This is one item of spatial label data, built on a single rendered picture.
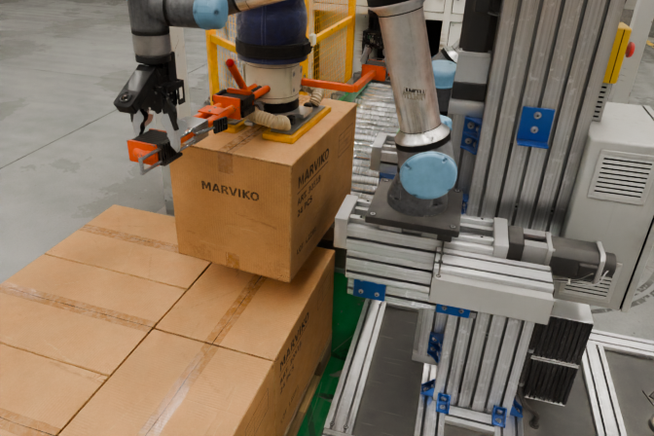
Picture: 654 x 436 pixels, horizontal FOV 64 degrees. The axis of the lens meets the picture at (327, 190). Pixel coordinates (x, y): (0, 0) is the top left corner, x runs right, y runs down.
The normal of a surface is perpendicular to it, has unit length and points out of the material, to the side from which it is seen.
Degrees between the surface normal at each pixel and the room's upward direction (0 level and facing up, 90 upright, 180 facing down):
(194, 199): 90
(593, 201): 90
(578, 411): 0
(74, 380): 0
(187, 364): 0
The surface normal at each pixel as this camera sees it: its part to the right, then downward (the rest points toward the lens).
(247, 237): -0.35, 0.42
